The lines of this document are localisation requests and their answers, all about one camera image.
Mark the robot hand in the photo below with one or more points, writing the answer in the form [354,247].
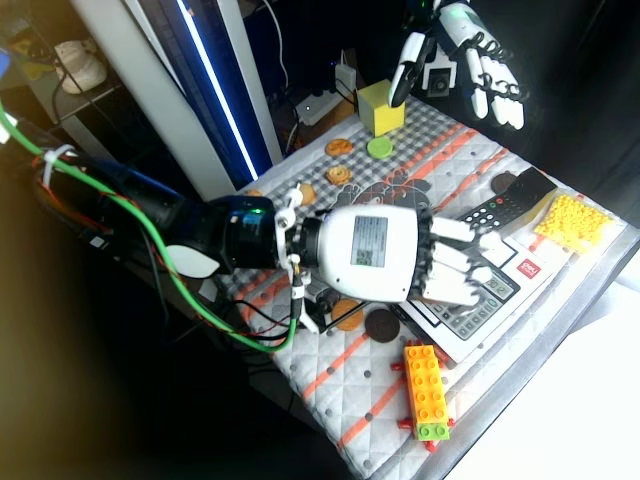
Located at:
[465,25]
[370,250]

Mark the black remote control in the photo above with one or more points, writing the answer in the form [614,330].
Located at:
[525,192]

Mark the white calculator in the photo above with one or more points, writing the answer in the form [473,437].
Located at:
[530,280]

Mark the round orange biscuit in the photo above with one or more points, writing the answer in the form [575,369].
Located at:
[347,315]

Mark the round dark chocolate cookie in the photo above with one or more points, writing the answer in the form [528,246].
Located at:
[381,325]

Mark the orange flower cookie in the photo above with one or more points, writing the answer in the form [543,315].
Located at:
[339,146]
[306,193]
[340,174]

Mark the green round disc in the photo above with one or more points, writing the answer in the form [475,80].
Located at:
[380,148]

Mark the yellow cube block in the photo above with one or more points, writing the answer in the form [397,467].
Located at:
[382,112]

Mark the grey quilt with bear print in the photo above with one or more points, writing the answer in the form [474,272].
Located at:
[350,370]

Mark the orange cookie piece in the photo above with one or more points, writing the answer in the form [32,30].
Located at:
[253,192]

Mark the orange toy brick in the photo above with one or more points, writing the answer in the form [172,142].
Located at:
[425,385]

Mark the round brown cookie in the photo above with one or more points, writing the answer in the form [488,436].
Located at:
[501,182]

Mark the white power strip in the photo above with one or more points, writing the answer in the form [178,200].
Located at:
[315,106]

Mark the green toy brick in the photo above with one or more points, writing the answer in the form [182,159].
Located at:
[432,431]

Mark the bag of yellow beads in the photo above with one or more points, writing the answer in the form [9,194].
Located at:
[575,222]

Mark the blue light strip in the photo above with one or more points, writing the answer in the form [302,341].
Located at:
[220,105]

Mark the white pillar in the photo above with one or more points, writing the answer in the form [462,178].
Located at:
[140,75]

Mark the dark metal shelf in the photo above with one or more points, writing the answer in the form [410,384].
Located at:
[85,102]

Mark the white zip tie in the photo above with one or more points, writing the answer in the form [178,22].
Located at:
[50,162]

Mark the white fabric object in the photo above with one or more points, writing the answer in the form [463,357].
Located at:
[80,70]

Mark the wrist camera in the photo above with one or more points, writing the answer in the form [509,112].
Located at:
[439,82]
[322,305]

